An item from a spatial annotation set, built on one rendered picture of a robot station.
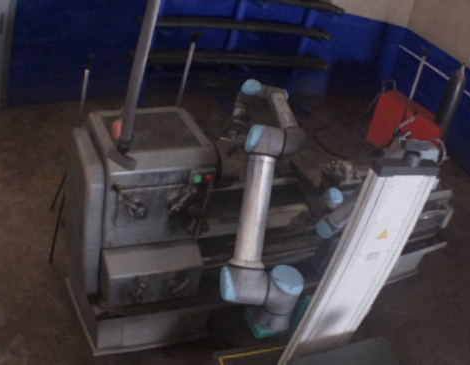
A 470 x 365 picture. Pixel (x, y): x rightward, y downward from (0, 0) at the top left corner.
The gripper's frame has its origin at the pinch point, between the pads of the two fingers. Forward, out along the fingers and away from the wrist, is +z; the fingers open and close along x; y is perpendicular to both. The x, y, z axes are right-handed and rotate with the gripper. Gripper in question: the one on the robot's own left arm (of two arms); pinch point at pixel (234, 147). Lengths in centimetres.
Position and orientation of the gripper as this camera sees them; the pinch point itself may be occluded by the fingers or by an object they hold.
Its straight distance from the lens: 272.7
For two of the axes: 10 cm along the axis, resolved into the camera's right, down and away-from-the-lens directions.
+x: -8.8, -3.4, -3.4
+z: -1.7, 8.8, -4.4
